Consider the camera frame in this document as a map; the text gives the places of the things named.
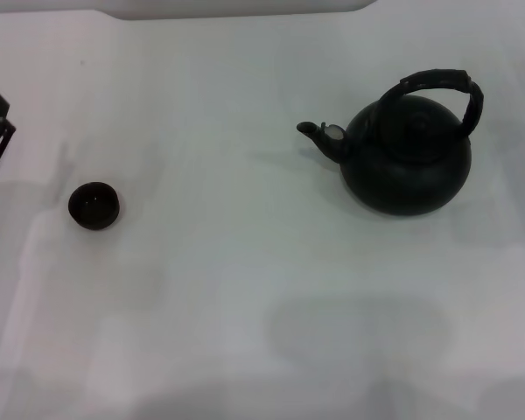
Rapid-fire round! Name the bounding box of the small black teacup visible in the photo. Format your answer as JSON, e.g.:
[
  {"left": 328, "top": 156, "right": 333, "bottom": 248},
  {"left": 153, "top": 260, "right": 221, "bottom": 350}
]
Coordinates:
[{"left": 67, "top": 180, "right": 122, "bottom": 232}]

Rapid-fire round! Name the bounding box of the black round teapot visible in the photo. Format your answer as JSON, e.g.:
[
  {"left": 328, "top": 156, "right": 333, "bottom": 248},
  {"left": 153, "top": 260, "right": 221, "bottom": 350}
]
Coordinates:
[{"left": 296, "top": 68, "right": 486, "bottom": 217}]

